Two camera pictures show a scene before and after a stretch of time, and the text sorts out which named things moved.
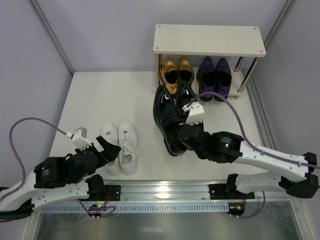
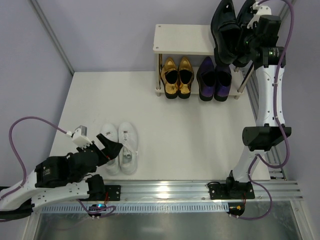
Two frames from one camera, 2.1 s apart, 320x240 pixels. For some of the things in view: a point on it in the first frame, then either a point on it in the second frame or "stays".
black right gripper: [183, 127] to [243, 35]
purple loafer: [223, 77] stays
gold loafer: [170, 74] stays
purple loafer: [206, 77] stays
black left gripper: [96, 152] stays
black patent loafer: [186, 93] to [243, 16]
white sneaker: [128, 153] stays
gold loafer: [185, 71] stays
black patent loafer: [167, 120] to [227, 33]
